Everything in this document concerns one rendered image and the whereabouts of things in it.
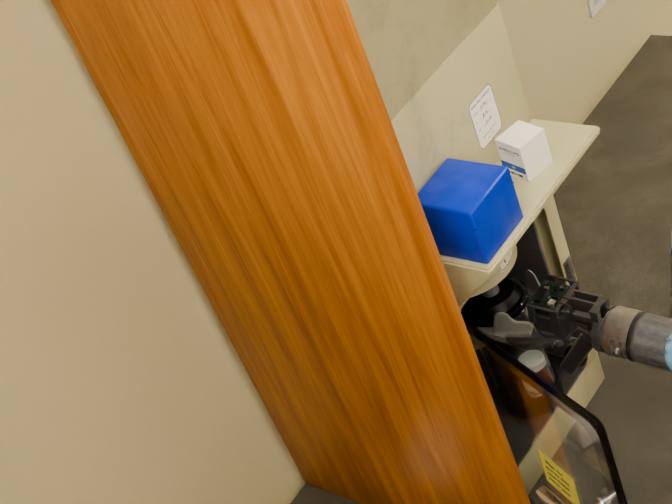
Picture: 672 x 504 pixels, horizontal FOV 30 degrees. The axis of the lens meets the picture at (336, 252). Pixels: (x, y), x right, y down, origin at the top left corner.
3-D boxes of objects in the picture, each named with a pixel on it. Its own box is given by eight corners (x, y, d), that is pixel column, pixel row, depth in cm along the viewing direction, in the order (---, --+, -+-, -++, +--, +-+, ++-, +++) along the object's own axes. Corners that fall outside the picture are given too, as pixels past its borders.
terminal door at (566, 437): (523, 494, 201) (457, 316, 177) (656, 611, 178) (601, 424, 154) (519, 497, 201) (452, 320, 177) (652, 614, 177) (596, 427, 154)
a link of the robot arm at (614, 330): (651, 335, 189) (627, 374, 185) (623, 328, 192) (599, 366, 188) (644, 300, 184) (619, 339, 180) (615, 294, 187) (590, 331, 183)
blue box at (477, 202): (426, 253, 171) (407, 202, 166) (463, 206, 176) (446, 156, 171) (488, 265, 165) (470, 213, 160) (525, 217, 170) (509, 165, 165)
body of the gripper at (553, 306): (544, 271, 193) (616, 288, 186) (555, 310, 199) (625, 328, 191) (520, 305, 189) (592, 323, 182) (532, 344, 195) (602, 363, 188)
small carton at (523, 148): (504, 172, 179) (494, 139, 176) (528, 153, 181) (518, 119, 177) (529, 182, 176) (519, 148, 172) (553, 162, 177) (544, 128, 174)
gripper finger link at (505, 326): (470, 306, 195) (529, 301, 192) (479, 333, 199) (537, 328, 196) (468, 321, 193) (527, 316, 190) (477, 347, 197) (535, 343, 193)
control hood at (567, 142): (437, 310, 177) (417, 257, 171) (546, 168, 193) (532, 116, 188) (507, 326, 170) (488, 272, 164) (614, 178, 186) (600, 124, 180)
